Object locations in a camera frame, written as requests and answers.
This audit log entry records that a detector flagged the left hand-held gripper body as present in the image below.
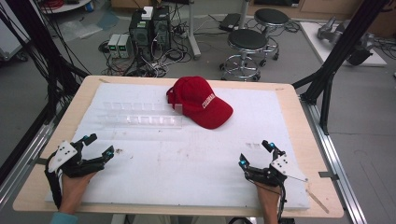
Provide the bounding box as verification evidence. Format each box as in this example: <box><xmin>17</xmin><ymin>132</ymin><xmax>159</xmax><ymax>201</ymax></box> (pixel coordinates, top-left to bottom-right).
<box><xmin>45</xmin><ymin>140</ymin><xmax>96</xmax><ymax>179</ymax></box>

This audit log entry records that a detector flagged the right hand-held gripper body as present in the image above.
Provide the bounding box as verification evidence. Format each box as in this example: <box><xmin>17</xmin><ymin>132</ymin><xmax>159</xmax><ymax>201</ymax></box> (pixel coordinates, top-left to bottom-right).
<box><xmin>248</xmin><ymin>153</ymin><xmax>309</xmax><ymax>189</ymax></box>

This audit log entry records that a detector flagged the person's right hand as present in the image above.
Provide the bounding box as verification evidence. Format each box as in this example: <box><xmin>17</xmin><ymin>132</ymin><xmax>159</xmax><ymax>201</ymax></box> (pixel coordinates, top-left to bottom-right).
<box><xmin>254</xmin><ymin>181</ymin><xmax>282</xmax><ymax>207</ymax></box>

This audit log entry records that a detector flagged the person's left hand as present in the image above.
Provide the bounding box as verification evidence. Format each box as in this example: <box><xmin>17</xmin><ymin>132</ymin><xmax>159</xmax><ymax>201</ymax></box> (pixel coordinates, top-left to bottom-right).
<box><xmin>60</xmin><ymin>172</ymin><xmax>98</xmax><ymax>203</ymax></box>

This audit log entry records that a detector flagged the wooden table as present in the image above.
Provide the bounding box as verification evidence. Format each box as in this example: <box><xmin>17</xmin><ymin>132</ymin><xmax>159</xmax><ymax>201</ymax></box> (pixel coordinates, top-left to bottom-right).
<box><xmin>12</xmin><ymin>75</ymin><xmax>345</xmax><ymax>218</ymax></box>

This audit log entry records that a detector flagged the thin wooden stick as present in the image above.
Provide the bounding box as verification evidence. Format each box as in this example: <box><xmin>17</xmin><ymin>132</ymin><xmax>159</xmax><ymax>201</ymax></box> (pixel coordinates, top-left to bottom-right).
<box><xmin>305</xmin><ymin>188</ymin><xmax>331</xmax><ymax>215</ymax></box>

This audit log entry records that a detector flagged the clear plastic compartment tray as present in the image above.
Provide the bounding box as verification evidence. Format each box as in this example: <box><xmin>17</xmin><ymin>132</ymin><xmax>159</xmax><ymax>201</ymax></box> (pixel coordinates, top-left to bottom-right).
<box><xmin>96</xmin><ymin>101</ymin><xmax>185</xmax><ymax>130</ymax></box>

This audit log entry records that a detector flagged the white foam mat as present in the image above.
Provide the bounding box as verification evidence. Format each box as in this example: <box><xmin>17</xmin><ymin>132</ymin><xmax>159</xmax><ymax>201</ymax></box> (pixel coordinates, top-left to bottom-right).
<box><xmin>45</xmin><ymin>82</ymin><xmax>311</xmax><ymax>211</ymax></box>

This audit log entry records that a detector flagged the red baseball cap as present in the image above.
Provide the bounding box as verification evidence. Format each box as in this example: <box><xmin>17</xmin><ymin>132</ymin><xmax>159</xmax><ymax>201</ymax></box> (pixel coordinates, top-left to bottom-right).
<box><xmin>165</xmin><ymin>76</ymin><xmax>234</xmax><ymax>131</ymax></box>

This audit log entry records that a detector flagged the white power supply unit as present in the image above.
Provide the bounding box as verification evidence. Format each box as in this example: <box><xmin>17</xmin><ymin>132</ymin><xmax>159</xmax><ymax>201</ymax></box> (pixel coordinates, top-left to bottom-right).
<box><xmin>117</xmin><ymin>34</ymin><xmax>134</xmax><ymax>59</ymax></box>
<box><xmin>106</xmin><ymin>33</ymin><xmax>121</xmax><ymax>59</ymax></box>

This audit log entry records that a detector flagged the computer equipment on floor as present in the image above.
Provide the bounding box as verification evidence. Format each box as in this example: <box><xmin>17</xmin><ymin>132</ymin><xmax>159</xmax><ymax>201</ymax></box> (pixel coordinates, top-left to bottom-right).
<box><xmin>97</xmin><ymin>6</ymin><xmax>206</xmax><ymax>78</ymax></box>

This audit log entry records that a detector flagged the black round stool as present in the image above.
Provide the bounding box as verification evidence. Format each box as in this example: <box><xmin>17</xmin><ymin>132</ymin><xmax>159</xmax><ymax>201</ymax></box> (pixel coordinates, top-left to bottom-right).
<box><xmin>219</xmin><ymin>28</ymin><xmax>270</xmax><ymax>82</ymax></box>
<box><xmin>253</xmin><ymin>7</ymin><xmax>290</xmax><ymax>62</ymax></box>

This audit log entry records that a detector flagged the white floor platform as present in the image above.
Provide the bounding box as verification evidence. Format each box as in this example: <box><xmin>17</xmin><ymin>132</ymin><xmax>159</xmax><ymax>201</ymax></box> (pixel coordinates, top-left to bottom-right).
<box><xmin>299</xmin><ymin>21</ymin><xmax>388</xmax><ymax>68</ymax></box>

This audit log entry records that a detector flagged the black computer tower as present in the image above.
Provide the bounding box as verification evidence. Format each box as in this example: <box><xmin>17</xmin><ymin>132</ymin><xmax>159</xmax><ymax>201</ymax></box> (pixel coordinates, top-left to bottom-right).
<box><xmin>128</xmin><ymin>8</ymin><xmax>154</xmax><ymax>62</ymax></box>
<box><xmin>151</xmin><ymin>5</ymin><xmax>172</xmax><ymax>52</ymax></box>

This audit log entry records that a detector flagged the black flat case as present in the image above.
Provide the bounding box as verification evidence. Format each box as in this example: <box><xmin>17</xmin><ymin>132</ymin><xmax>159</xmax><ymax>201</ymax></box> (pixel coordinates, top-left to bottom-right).
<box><xmin>219</xmin><ymin>12</ymin><xmax>242</xmax><ymax>32</ymax></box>

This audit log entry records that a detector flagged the round white table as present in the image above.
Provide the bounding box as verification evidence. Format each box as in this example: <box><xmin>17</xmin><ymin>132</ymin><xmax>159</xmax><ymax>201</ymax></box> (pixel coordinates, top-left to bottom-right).
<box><xmin>38</xmin><ymin>0</ymin><xmax>94</xmax><ymax>15</ymax></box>

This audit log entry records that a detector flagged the white box on computer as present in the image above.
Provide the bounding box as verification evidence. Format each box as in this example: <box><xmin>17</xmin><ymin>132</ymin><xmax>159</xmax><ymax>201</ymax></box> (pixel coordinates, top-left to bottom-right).
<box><xmin>140</xmin><ymin>6</ymin><xmax>154</xmax><ymax>21</ymax></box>

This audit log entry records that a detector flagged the grey metal stand leg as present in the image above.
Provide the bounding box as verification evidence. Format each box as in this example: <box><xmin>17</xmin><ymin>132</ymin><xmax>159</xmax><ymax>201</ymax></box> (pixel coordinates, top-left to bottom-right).
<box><xmin>186</xmin><ymin>0</ymin><xmax>203</xmax><ymax>61</ymax></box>

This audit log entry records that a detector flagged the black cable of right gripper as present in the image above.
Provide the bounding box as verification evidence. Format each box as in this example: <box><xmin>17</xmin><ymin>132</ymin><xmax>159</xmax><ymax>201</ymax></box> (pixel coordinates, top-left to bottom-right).
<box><xmin>254</xmin><ymin>180</ymin><xmax>289</xmax><ymax>224</ymax></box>

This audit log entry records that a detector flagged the aluminium rail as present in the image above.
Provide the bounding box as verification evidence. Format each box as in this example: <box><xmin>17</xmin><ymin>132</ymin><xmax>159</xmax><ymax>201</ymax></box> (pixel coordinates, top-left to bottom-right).
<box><xmin>300</xmin><ymin>97</ymin><xmax>370</xmax><ymax>224</ymax></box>
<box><xmin>0</xmin><ymin>120</ymin><xmax>55</xmax><ymax>206</ymax></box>

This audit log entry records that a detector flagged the black metal frame post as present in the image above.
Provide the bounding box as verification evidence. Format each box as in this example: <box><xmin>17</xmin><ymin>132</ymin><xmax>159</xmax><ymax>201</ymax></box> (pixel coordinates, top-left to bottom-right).
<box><xmin>6</xmin><ymin>0</ymin><xmax>92</xmax><ymax>125</ymax></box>
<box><xmin>291</xmin><ymin>0</ymin><xmax>391</xmax><ymax>136</ymax></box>

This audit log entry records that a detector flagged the bundle of black hanging cables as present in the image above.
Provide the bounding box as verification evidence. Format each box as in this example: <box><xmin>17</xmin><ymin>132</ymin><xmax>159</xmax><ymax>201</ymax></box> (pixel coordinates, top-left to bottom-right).
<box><xmin>0</xmin><ymin>0</ymin><xmax>92</xmax><ymax>110</ymax></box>

